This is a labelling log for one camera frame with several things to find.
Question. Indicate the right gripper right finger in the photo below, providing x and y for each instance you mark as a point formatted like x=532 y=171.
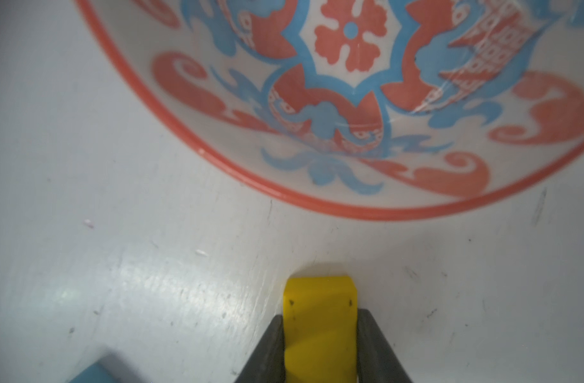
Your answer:
x=376 y=360

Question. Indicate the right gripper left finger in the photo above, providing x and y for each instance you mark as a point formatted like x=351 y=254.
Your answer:
x=266 y=364

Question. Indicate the yellow square block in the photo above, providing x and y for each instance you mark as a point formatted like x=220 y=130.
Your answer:
x=320 y=317

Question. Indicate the blue ridged block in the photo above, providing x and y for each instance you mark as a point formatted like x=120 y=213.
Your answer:
x=97 y=373

